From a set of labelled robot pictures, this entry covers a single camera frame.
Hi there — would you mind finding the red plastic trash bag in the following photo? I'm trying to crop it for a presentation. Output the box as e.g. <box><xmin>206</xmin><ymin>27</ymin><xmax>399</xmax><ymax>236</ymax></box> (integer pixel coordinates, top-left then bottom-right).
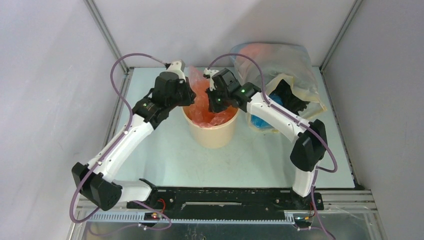
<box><xmin>183</xmin><ymin>66</ymin><xmax>238</xmax><ymax>128</ymax></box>

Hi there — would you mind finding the large translucent storage bag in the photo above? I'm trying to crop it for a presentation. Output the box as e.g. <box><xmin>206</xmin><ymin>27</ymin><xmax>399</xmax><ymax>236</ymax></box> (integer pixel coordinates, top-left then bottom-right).
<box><xmin>230</xmin><ymin>43</ymin><xmax>327</xmax><ymax>120</ymax></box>

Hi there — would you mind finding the beige plastic trash bin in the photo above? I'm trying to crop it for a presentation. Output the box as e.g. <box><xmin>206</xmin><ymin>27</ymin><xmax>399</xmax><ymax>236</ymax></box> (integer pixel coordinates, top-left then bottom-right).
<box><xmin>182</xmin><ymin>106</ymin><xmax>238</xmax><ymax>149</ymax></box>

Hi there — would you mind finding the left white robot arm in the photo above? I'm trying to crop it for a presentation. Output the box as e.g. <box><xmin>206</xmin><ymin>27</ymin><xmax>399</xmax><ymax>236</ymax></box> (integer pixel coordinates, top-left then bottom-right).
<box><xmin>71</xmin><ymin>70</ymin><xmax>196</xmax><ymax>211</ymax></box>

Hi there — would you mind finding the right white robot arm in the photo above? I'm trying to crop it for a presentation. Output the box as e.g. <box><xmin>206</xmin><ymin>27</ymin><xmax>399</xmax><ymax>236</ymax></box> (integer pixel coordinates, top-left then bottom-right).
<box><xmin>203</xmin><ymin>68</ymin><xmax>328</xmax><ymax>209</ymax></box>

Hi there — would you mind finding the blue plastic trash bag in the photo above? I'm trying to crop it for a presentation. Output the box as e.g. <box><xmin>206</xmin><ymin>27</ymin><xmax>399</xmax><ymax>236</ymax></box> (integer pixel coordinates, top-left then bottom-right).
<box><xmin>250</xmin><ymin>93</ymin><xmax>283</xmax><ymax>130</ymax></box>

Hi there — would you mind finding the black plastic trash bag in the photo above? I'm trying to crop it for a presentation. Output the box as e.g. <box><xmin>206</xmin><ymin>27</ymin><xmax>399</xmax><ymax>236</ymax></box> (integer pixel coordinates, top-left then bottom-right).
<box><xmin>270</xmin><ymin>79</ymin><xmax>310</xmax><ymax>116</ymax></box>

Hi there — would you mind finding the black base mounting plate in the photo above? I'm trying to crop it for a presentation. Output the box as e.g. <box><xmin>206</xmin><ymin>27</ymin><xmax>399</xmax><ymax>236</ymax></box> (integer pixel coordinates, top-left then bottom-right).
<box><xmin>143</xmin><ymin>187</ymin><xmax>324</xmax><ymax>222</ymax></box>

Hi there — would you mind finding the left circuit board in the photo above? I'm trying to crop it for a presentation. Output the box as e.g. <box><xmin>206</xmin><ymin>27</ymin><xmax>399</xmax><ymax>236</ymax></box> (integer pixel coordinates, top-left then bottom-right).
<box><xmin>143</xmin><ymin>212</ymin><xmax>163</xmax><ymax>221</ymax></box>

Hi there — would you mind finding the circuit board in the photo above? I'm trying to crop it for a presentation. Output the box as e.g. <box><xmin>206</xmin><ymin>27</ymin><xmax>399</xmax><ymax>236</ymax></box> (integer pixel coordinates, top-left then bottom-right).
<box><xmin>294</xmin><ymin>216</ymin><xmax>312</xmax><ymax>229</ymax></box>
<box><xmin>143</xmin><ymin>212</ymin><xmax>163</xmax><ymax>221</ymax></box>

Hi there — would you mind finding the right circuit board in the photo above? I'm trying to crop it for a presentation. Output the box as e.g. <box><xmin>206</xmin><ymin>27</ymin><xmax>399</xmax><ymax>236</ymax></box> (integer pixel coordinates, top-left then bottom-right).
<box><xmin>294</xmin><ymin>216</ymin><xmax>312</xmax><ymax>229</ymax></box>

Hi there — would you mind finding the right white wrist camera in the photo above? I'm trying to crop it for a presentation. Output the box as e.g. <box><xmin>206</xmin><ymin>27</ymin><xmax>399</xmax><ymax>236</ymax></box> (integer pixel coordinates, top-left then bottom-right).
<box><xmin>203</xmin><ymin>68</ymin><xmax>219</xmax><ymax>91</ymax></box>

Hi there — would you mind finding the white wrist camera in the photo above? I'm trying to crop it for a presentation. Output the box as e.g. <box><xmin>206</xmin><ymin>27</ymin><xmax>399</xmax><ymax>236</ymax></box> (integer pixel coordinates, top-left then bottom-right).
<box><xmin>203</xmin><ymin>68</ymin><xmax>219</xmax><ymax>91</ymax></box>
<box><xmin>165</xmin><ymin>59</ymin><xmax>186</xmax><ymax>81</ymax></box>

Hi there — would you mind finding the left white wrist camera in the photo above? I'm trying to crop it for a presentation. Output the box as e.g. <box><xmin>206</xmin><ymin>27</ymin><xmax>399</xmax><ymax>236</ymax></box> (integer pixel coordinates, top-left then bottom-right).
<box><xmin>165</xmin><ymin>59</ymin><xmax>186</xmax><ymax>81</ymax></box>

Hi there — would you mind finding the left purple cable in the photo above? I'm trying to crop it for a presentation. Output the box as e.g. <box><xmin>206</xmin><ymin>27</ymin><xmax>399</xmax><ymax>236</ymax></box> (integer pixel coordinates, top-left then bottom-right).
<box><xmin>68</xmin><ymin>52</ymin><xmax>173</xmax><ymax>237</ymax></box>

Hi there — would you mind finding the aluminium frame rail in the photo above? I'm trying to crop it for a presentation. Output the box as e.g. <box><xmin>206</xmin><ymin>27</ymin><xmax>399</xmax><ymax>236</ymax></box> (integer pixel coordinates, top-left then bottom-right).
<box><xmin>76</xmin><ymin>188</ymin><xmax>379</xmax><ymax>226</ymax></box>

